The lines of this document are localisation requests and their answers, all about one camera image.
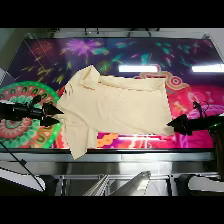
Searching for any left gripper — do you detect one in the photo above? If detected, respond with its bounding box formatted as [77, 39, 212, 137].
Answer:
[19, 101, 64, 128]

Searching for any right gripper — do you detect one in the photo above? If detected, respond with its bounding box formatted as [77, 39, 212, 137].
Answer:
[177, 114, 202, 136]

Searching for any cream shirt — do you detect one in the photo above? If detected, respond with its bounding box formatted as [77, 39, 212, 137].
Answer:
[55, 65, 176, 161]

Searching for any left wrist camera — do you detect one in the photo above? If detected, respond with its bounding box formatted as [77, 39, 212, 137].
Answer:
[27, 94, 44, 110]

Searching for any black cable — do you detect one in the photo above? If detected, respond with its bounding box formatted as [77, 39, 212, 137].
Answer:
[0, 141, 46, 192]

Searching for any silver frame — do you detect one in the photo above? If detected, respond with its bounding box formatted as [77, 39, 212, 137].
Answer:
[0, 150, 224, 197]

